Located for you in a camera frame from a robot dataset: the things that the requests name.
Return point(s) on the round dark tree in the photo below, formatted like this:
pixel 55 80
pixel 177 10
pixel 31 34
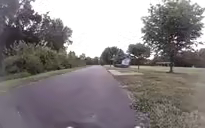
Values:
pixel 110 55

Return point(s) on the pale paved pad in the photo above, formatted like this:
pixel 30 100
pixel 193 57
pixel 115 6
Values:
pixel 123 72

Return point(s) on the slanted pale board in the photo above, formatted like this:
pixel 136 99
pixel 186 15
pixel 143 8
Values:
pixel 125 61

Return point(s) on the small leafy tree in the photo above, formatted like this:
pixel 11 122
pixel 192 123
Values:
pixel 138 50

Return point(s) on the open grass field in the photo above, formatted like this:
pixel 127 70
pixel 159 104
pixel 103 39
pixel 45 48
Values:
pixel 166 90

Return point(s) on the grass verge beside trees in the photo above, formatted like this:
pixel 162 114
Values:
pixel 30 80

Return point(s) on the row of trees and bushes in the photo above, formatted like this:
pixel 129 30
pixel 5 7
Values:
pixel 30 40

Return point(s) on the large leafy tree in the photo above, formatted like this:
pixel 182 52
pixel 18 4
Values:
pixel 171 26

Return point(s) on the dark distant treeline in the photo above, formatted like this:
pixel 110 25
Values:
pixel 203 58

